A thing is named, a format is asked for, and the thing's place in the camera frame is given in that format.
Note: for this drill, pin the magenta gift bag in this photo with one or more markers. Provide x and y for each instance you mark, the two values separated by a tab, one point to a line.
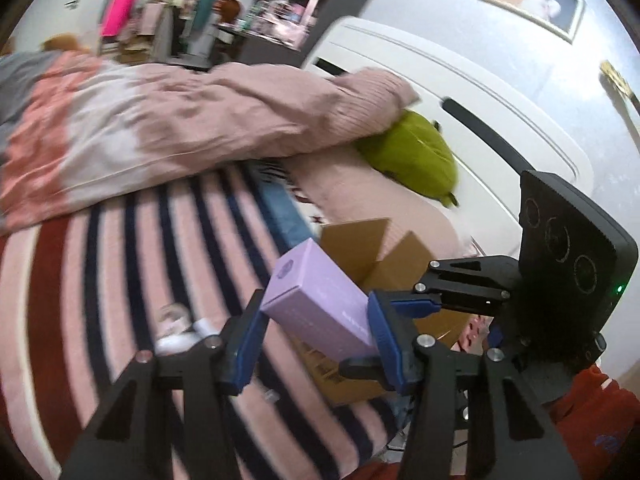
116	17

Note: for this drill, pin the striped plush bed blanket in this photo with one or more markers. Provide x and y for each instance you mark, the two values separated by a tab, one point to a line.
81	294

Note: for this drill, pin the lilac rectangular box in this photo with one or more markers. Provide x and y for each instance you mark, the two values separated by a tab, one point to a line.
315	301

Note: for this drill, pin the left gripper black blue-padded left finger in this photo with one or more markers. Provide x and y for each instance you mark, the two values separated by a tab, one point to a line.
128	436

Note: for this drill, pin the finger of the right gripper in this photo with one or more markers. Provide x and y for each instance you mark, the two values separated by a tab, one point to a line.
479	286
368	368

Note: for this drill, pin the pink grey patchwork duvet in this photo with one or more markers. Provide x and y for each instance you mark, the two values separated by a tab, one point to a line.
77	129

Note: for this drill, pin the pink ribbed pillow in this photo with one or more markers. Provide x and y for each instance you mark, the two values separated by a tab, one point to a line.
347	189

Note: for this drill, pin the white cosmetic bottle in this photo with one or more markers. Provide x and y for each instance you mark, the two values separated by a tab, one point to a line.
173	319

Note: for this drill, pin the brown cardboard box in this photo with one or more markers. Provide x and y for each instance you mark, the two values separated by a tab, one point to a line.
373	257

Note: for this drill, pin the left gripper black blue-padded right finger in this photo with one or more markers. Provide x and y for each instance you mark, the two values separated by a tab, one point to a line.
510	435

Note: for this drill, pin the brown plush bear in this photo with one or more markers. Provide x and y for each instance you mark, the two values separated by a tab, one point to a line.
64	42

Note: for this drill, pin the black desk chair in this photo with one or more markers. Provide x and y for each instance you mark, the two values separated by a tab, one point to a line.
197	50

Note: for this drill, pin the dark wall bookshelf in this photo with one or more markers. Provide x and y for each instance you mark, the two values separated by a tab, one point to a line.
279	31

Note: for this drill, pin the yellow white shelf unit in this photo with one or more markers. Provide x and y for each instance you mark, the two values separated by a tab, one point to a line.
134	43

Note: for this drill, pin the green plush toy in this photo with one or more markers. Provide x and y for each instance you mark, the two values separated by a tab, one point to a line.
413	153

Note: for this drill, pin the framed wall picture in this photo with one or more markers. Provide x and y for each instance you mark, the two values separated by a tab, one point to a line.
562	17

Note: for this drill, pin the white bed headboard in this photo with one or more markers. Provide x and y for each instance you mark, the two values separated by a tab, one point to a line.
494	132

